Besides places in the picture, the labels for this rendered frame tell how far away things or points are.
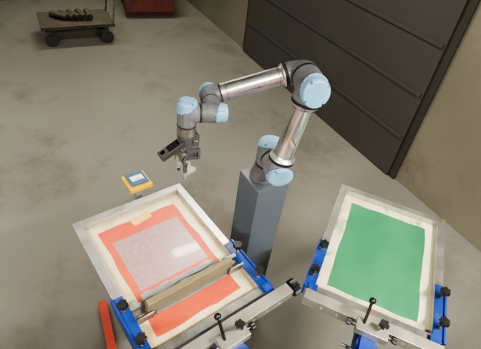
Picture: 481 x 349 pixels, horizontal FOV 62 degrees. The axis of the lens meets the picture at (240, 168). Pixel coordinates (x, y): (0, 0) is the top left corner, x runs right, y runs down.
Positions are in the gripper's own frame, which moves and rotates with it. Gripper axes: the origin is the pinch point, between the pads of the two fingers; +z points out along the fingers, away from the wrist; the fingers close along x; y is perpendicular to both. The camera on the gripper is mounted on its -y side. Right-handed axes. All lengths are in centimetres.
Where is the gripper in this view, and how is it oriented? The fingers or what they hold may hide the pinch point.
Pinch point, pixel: (180, 173)
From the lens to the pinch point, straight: 170.7
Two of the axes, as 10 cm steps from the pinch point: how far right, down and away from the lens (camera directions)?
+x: -4.8, -6.1, 6.3
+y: 8.7, -2.3, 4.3
